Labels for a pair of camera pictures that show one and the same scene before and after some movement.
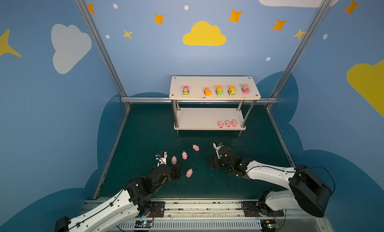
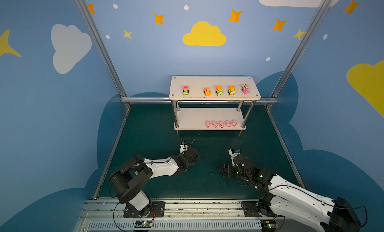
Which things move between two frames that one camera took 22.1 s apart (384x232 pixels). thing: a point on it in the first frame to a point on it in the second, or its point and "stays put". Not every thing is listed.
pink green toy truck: [186, 90] stays put
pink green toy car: [245, 89] stays put
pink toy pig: [196, 147] to [214, 124]
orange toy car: [207, 92] stays put
